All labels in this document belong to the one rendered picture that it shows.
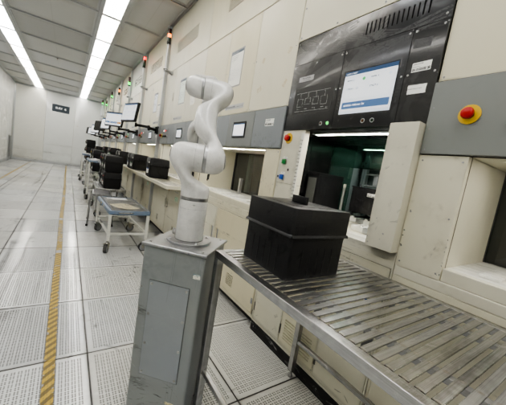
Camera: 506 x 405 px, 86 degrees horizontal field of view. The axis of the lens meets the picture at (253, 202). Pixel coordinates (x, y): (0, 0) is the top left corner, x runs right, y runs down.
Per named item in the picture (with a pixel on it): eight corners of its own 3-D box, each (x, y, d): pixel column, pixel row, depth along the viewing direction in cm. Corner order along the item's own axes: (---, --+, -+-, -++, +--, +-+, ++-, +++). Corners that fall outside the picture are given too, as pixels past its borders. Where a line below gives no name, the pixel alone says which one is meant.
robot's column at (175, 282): (121, 410, 118) (141, 241, 110) (156, 366, 146) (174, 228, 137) (181, 431, 113) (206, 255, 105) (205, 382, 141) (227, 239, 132)
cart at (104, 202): (91, 229, 361) (94, 194, 355) (132, 229, 392) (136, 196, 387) (102, 254, 284) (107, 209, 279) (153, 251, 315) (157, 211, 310)
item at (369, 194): (344, 214, 197) (353, 171, 193) (361, 216, 209) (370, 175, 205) (376, 223, 177) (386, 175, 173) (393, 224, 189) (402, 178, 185)
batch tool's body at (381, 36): (243, 329, 193) (292, 39, 170) (332, 308, 247) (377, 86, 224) (347, 441, 121) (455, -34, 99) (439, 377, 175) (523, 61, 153)
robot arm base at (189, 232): (157, 241, 113) (163, 197, 111) (178, 232, 132) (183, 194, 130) (200, 250, 110) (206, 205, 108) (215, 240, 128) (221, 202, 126)
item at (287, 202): (244, 218, 113) (250, 186, 111) (297, 220, 129) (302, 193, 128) (291, 239, 89) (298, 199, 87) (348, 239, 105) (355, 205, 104)
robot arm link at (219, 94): (185, 175, 119) (222, 181, 122) (185, 161, 108) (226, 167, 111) (201, 89, 139) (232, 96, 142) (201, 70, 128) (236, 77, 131)
